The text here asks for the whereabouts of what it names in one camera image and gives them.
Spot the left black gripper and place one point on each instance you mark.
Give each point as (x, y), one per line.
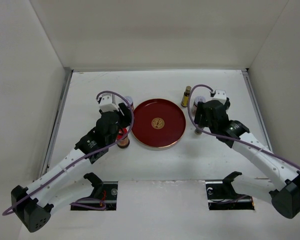
(125, 115)

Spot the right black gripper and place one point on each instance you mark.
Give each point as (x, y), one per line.
(200, 110)

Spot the red cap sauce bottle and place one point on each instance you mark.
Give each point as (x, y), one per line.
(122, 142)

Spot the yellow label oil bottle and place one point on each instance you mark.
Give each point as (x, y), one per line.
(186, 95)

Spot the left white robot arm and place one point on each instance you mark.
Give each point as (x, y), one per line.
(72, 179)

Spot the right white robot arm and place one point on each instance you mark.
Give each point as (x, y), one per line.
(283, 190)

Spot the white lid jar left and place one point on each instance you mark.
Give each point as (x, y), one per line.
(130, 101)

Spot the white lid jar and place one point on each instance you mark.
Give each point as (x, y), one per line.
(195, 103)
(130, 101)

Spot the white lid jar right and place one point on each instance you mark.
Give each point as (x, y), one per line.
(195, 103)

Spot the small dark spice bottle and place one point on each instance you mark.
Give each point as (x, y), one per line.
(198, 130)

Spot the red round tray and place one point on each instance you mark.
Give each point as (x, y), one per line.
(158, 123)

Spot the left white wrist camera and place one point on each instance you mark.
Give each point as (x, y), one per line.
(106, 102)

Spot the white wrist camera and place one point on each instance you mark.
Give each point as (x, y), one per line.
(219, 95)
(106, 102)

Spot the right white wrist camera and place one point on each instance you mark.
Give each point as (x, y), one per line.
(219, 95)

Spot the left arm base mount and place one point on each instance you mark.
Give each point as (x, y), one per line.
(102, 198)

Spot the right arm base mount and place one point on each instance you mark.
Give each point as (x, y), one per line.
(221, 195)

